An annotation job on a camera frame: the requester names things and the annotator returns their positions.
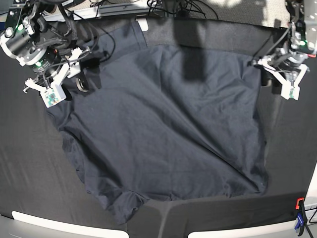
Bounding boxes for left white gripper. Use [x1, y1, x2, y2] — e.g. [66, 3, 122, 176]
[251, 56, 309, 95]

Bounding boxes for white tag on cloth edge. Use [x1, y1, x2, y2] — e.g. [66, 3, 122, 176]
[136, 18, 149, 32]

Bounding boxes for dark navy t-shirt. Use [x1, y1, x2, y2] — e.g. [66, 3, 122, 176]
[47, 23, 268, 224]

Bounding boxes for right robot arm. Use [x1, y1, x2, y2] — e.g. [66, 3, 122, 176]
[0, 0, 91, 99]

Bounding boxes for red blue clamp near right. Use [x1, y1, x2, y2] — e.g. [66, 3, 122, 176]
[294, 197, 307, 237]

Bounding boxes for black table cover cloth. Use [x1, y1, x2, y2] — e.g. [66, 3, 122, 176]
[0, 18, 317, 238]

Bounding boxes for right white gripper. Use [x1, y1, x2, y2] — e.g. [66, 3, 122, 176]
[23, 47, 89, 94]

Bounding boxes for black cable bundle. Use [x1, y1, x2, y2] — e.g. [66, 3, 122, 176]
[146, 0, 219, 20]

